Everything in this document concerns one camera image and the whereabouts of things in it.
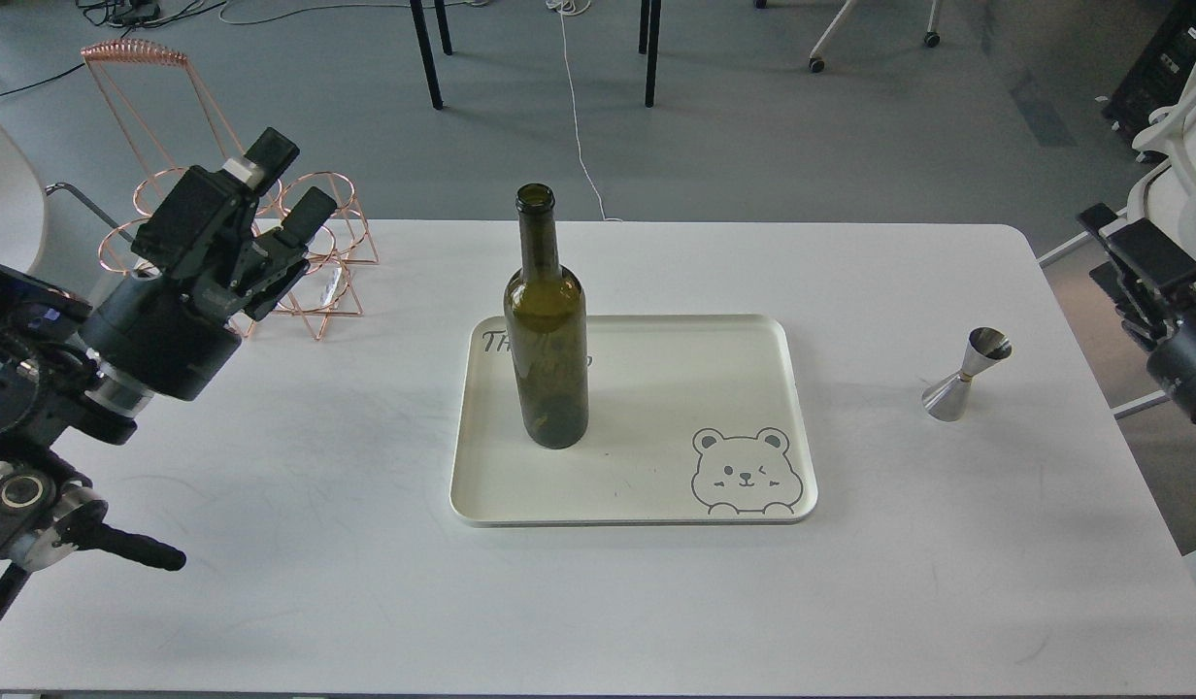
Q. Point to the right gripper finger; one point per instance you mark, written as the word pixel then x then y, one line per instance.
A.
pixel 1099 221

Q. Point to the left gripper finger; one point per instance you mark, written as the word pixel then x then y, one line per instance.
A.
pixel 286 250
pixel 252 174

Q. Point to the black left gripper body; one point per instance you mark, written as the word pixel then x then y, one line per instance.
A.
pixel 169 329

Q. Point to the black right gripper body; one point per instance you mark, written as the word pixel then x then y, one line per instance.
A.
pixel 1151 280

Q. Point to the steel double jigger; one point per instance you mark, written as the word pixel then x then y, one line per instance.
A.
pixel 946 400

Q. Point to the dark green wine bottle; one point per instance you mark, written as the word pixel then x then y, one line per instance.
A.
pixel 545 308

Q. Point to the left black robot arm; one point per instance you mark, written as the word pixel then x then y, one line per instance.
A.
pixel 65 364

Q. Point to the white office chair right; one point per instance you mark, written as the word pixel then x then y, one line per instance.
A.
pixel 1165 196

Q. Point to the black equipment box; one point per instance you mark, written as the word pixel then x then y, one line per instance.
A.
pixel 1157 78

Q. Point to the white chair at left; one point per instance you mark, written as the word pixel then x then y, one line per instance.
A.
pixel 35 241

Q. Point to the white rolling chair base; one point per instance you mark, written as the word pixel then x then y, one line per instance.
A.
pixel 816 60

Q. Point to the cream bear serving tray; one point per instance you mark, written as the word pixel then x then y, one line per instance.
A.
pixel 693 419

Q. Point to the copper wire bottle rack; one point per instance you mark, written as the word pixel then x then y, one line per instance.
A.
pixel 157 99

